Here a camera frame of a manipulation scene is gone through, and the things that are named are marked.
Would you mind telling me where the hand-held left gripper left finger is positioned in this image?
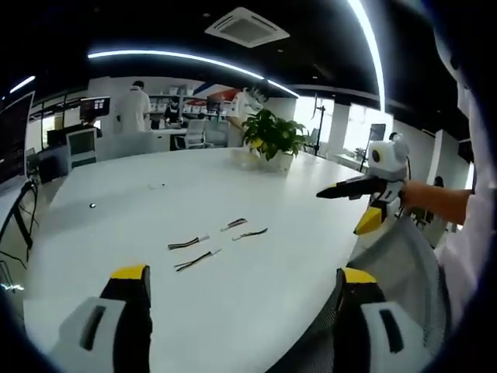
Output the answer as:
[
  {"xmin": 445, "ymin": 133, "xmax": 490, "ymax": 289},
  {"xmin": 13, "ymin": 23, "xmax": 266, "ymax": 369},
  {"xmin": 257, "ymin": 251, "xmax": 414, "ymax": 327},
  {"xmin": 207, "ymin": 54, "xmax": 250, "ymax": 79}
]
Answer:
[{"xmin": 48, "ymin": 263, "xmax": 153, "ymax": 373}]

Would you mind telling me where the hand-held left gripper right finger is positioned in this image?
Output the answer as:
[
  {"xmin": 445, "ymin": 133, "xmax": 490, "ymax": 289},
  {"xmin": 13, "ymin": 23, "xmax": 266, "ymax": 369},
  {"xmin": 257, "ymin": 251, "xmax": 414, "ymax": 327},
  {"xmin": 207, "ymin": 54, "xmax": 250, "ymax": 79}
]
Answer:
[{"xmin": 332, "ymin": 267, "xmax": 433, "ymax": 373}]

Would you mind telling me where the black wired JST connector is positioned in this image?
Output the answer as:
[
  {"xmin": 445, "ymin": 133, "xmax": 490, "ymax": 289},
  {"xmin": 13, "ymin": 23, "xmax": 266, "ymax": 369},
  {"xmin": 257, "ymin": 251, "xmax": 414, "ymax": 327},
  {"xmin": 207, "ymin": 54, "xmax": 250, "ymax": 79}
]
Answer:
[
  {"xmin": 174, "ymin": 248, "xmax": 223, "ymax": 273},
  {"xmin": 220, "ymin": 218, "xmax": 249, "ymax": 233},
  {"xmin": 167, "ymin": 232, "xmax": 211, "ymax": 251},
  {"xmin": 231, "ymin": 227, "xmax": 269, "ymax": 242}
]

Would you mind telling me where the grey mesh office chair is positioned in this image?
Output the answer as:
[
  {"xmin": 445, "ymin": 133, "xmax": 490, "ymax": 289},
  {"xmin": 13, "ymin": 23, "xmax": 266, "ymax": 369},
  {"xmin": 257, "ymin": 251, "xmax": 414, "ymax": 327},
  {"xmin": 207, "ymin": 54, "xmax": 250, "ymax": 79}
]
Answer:
[{"xmin": 271, "ymin": 214, "xmax": 454, "ymax": 373}]

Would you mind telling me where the black tripod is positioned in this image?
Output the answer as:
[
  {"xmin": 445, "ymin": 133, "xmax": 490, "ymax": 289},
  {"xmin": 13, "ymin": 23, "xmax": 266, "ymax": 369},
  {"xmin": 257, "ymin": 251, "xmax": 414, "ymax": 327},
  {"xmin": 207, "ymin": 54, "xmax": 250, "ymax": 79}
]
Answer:
[{"xmin": 311, "ymin": 92, "xmax": 328, "ymax": 157}]

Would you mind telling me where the white plant pot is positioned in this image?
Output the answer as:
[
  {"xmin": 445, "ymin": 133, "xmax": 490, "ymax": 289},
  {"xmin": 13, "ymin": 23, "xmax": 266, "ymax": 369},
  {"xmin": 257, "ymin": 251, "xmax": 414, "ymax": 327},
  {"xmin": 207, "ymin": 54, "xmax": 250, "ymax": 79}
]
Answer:
[{"xmin": 254, "ymin": 149, "xmax": 295, "ymax": 174}]

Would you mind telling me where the green potted plant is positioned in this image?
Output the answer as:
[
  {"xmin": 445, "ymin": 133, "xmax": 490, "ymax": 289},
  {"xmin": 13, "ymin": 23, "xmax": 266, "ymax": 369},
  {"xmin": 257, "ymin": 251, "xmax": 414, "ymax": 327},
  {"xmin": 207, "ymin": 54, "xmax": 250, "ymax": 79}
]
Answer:
[{"xmin": 241, "ymin": 108, "xmax": 308, "ymax": 162}]

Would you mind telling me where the operator in white coat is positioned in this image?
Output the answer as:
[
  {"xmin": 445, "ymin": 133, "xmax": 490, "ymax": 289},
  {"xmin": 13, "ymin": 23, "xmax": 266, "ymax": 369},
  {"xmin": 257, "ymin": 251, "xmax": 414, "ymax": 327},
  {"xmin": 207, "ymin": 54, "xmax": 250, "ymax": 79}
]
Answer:
[{"xmin": 431, "ymin": 0, "xmax": 497, "ymax": 331}]

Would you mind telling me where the clear glass container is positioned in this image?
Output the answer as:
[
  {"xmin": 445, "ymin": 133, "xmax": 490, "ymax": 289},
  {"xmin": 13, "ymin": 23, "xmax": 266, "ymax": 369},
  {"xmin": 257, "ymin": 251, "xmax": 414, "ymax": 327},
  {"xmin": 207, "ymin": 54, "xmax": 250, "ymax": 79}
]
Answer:
[{"xmin": 230, "ymin": 148, "xmax": 258, "ymax": 171}]

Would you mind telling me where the curved ceiling light strip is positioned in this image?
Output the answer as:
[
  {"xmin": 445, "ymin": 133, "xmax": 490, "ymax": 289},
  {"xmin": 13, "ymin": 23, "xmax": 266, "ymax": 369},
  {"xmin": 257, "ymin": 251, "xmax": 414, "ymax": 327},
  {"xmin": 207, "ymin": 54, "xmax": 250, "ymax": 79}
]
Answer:
[{"xmin": 346, "ymin": 0, "xmax": 387, "ymax": 114}]

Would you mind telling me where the black stand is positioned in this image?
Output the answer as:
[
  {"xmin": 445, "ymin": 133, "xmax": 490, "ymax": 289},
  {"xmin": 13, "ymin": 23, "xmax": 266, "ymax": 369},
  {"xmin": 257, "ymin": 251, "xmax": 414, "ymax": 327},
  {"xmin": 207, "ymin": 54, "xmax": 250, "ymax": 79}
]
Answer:
[{"xmin": 0, "ymin": 180, "xmax": 40, "ymax": 270}]

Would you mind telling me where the ceiling air conditioner vent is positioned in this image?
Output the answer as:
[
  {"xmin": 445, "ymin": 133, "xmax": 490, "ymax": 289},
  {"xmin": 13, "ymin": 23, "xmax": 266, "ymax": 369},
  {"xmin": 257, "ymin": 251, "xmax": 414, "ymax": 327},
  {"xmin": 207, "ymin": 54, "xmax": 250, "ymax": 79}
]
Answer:
[{"xmin": 204, "ymin": 6, "xmax": 291, "ymax": 49}]

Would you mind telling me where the long ceiling light strip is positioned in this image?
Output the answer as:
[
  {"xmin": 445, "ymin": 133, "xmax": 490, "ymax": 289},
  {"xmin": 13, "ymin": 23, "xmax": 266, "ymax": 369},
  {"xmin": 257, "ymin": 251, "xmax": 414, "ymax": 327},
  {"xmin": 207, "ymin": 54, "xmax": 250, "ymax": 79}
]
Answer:
[{"xmin": 86, "ymin": 49, "xmax": 301, "ymax": 99}]

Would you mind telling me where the large dark monitor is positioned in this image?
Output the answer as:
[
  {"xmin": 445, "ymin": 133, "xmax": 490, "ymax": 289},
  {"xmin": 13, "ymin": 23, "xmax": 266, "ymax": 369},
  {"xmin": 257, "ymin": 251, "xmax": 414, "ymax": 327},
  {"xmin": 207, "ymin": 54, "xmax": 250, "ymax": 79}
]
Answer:
[{"xmin": 0, "ymin": 90, "xmax": 36, "ymax": 184}]

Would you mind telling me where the small dark monitor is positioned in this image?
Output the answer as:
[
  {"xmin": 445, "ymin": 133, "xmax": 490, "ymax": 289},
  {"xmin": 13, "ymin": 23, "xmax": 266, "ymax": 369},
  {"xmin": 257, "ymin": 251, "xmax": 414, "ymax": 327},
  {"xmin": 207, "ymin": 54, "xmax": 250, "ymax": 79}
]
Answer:
[{"xmin": 78, "ymin": 96, "xmax": 112, "ymax": 122}]

